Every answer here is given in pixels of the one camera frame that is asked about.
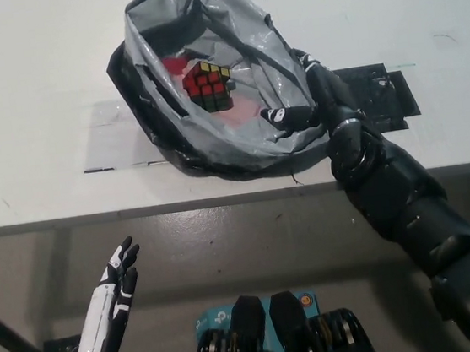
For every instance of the red item in bag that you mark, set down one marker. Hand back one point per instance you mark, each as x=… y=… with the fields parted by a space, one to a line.
x=173 y=66

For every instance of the teal tp-link box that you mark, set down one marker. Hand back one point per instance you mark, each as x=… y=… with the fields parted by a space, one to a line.
x=211 y=321

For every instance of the grey plastic bag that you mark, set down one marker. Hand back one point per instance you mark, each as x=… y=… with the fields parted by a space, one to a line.
x=284 y=89

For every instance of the black tape marker square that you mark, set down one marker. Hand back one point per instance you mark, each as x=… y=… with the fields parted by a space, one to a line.
x=387 y=95

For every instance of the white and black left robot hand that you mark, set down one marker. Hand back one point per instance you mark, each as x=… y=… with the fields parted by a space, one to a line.
x=103 y=322

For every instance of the black robot torso blocks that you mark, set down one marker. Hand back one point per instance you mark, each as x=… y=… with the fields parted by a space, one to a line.
x=248 y=331

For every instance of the pink item in bag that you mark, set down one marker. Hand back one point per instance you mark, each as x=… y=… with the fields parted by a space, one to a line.
x=245 y=113

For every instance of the rubik's cube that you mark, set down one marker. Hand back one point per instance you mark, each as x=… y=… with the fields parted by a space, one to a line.
x=208 y=87

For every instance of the clear tape patch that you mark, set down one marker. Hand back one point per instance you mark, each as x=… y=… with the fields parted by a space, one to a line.
x=107 y=135

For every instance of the small black tape strip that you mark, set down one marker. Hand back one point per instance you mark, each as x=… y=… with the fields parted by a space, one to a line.
x=99 y=170

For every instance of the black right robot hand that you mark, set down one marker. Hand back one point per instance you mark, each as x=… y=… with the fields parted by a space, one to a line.
x=332 y=101

